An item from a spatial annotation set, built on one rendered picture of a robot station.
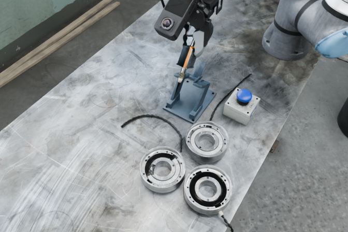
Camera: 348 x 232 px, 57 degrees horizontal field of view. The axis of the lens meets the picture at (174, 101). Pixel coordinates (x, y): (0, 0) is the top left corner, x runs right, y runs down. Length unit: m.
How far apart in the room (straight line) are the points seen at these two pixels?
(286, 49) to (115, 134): 0.57
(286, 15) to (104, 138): 0.61
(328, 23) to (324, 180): 1.09
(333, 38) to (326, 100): 1.30
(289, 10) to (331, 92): 1.29
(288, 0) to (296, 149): 1.05
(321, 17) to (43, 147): 0.77
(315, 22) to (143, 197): 0.61
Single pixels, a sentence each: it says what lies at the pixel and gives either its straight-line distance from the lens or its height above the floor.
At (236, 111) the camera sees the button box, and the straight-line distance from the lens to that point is 0.84.
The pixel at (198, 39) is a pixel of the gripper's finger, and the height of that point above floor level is 1.05.
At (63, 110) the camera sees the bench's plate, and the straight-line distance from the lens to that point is 0.92.
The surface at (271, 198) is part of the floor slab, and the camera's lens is 1.69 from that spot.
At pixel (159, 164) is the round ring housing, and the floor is 0.81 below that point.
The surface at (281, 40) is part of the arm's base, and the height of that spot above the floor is 0.86.
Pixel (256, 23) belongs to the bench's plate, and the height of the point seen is 0.80.
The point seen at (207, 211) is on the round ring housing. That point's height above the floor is 0.83.
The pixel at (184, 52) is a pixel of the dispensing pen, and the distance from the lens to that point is 0.72.
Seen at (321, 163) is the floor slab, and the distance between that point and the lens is 1.88.
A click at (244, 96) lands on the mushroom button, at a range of 0.83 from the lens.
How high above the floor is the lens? 1.49
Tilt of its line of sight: 51 degrees down
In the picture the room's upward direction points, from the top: 1 degrees clockwise
